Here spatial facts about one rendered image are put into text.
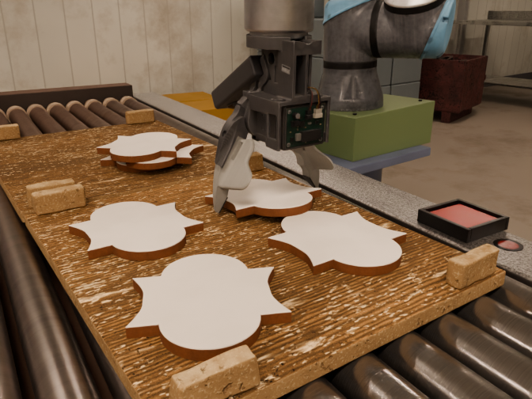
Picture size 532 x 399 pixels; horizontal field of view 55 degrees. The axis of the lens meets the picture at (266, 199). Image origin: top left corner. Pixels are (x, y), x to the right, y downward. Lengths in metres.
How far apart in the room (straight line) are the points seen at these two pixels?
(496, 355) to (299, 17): 0.36
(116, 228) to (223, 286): 0.17
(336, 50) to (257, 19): 0.58
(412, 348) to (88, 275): 0.29
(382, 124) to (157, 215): 0.64
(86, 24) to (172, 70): 0.83
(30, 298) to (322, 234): 0.29
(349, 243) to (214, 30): 4.57
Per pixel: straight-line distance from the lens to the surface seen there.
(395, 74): 5.11
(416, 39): 1.07
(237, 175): 0.57
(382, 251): 0.51
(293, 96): 0.54
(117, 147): 0.81
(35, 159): 0.92
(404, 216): 0.69
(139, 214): 0.60
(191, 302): 0.42
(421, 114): 1.21
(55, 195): 0.66
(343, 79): 1.11
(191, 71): 4.91
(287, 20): 0.54
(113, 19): 4.58
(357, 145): 1.06
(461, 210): 0.69
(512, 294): 0.54
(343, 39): 1.11
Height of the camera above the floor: 1.17
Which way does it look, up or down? 21 degrees down
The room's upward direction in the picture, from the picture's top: straight up
